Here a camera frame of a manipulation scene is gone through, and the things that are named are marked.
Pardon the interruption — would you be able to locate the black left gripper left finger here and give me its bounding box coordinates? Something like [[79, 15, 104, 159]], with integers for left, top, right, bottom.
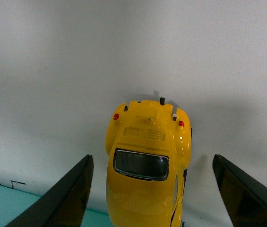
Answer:
[[7, 155, 94, 227]]

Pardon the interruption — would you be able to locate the teal plastic storage bin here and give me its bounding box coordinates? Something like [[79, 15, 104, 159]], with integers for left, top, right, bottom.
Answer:
[[0, 186, 112, 227]]

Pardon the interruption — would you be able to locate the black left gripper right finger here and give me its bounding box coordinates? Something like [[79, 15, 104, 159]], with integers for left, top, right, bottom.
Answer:
[[212, 154, 267, 227]]

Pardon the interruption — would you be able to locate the yellow beetle toy car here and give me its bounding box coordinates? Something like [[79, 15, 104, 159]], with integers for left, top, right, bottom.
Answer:
[[105, 98, 192, 227]]

